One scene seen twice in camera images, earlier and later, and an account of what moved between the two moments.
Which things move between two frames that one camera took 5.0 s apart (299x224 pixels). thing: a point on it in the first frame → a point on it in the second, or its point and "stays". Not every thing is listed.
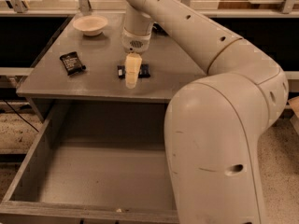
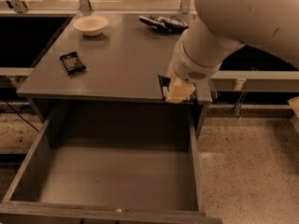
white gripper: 135,43 → 189,68
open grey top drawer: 95,162 stays
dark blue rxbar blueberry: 144,71 → 164,84
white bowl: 92,25 stays
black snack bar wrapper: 72,63 stays
